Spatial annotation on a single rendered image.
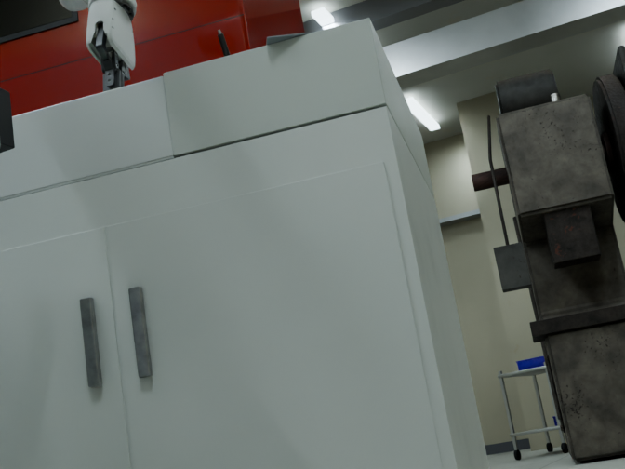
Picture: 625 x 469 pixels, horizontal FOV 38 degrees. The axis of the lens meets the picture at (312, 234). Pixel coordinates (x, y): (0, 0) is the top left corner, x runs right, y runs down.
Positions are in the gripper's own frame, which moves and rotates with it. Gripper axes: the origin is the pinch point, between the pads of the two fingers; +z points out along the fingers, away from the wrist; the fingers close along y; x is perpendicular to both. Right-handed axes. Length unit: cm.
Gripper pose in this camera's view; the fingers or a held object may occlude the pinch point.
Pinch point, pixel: (113, 84)
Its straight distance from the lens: 161.4
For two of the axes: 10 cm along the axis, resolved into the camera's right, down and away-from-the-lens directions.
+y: -2.7, -3.9, -8.8
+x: 9.6, -2.1, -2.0
